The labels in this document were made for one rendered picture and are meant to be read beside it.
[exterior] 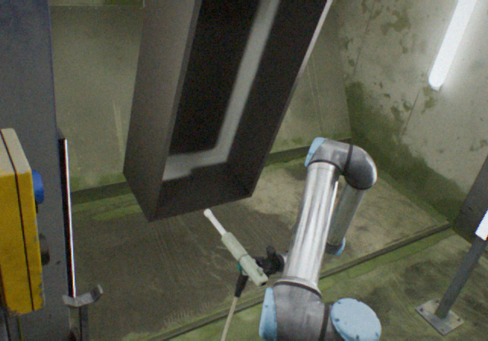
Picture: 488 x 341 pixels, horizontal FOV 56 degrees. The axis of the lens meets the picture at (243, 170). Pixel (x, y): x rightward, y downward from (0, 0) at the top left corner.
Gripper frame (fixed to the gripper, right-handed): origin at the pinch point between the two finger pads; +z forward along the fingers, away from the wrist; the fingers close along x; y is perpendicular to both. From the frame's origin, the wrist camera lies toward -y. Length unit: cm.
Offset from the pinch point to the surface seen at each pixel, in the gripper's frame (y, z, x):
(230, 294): 45, -21, 20
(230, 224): 45, -53, 70
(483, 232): -30, -109, -39
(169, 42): -79, 32, 47
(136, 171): -8, 23, 65
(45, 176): -57, 85, 2
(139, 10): -48, -22, 186
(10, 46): -91, 94, 4
